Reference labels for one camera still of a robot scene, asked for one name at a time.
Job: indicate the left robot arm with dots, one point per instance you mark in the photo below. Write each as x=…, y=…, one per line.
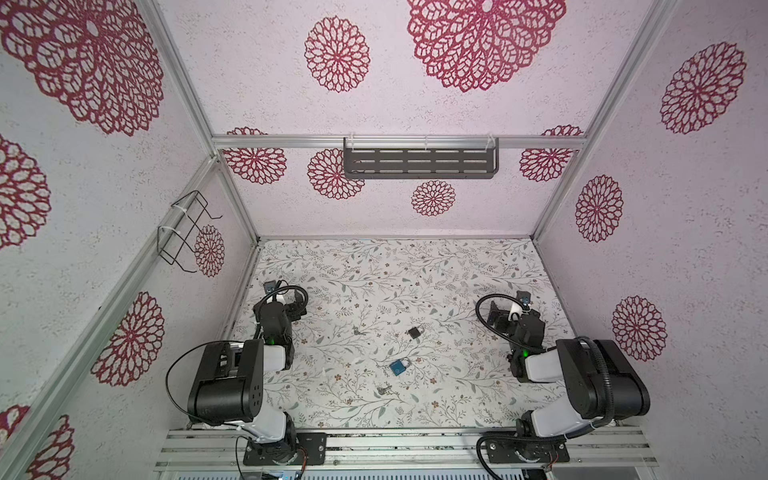
x=228, y=387

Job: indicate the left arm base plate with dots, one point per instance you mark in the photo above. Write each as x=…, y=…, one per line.
x=312, y=449

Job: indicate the dark metal wall shelf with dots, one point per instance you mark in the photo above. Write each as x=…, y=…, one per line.
x=424, y=163

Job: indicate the black wire wall rack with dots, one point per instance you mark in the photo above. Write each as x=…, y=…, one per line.
x=193, y=243

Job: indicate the blue padlock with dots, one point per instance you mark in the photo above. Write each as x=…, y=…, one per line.
x=399, y=366

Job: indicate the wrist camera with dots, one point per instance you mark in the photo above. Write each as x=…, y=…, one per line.
x=271, y=285
x=521, y=304

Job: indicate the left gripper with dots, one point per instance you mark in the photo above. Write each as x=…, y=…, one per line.
x=294, y=306

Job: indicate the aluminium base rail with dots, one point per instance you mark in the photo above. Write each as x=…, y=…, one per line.
x=397, y=449

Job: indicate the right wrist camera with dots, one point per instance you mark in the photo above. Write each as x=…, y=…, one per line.
x=521, y=304

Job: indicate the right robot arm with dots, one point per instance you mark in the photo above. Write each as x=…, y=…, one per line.
x=600, y=384

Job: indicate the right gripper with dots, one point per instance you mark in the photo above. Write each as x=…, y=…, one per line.
x=501, y=318

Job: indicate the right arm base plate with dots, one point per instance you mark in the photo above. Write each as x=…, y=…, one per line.
x=508, y=448

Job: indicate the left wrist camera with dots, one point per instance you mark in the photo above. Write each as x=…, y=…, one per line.
x=271, y=285

